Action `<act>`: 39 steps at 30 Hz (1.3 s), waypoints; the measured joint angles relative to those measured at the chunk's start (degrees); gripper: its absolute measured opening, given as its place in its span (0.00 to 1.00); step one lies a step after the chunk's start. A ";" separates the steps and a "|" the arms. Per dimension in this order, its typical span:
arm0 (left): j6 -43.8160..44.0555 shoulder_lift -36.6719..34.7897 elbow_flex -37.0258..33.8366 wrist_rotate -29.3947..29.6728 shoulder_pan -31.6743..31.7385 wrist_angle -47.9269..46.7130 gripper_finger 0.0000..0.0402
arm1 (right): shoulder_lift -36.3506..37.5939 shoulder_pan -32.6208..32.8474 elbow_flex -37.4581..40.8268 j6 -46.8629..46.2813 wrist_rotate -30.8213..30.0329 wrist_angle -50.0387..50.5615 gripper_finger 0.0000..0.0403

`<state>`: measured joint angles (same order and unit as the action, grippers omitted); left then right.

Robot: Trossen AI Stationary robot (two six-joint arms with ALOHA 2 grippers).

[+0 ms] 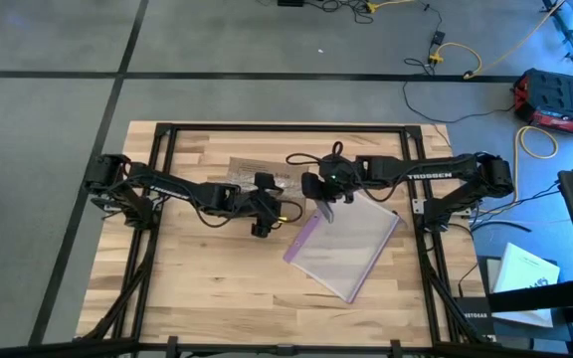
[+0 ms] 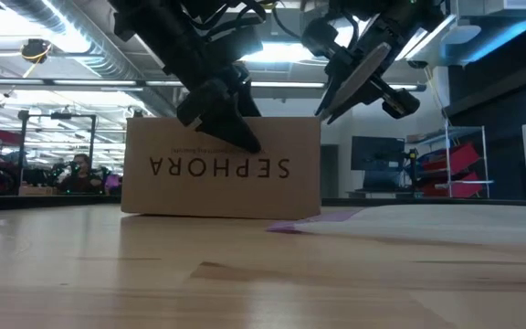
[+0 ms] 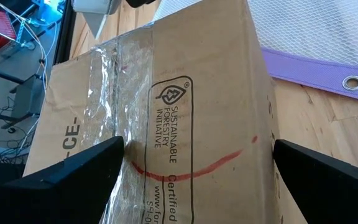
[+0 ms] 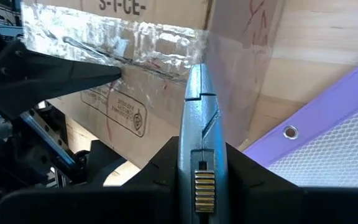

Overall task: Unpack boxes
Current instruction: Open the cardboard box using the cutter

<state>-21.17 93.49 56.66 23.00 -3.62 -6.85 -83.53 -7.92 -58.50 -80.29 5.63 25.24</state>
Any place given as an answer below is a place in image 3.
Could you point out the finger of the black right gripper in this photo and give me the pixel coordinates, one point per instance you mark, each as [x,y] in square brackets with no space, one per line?
[140,2]

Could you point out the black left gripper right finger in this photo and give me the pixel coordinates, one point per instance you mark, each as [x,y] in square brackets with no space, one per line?
[328,186]

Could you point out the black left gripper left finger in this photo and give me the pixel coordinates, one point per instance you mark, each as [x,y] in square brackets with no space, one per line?
[57,193]

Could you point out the brown Sephora cardboard box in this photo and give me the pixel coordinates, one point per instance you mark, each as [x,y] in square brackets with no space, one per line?
[213,109]

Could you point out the purple-edged mesh zip pouch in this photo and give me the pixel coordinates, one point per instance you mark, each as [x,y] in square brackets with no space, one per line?
[322,37]

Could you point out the black rolling monitor stand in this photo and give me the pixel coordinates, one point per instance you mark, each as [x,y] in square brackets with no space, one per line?
[26,96]

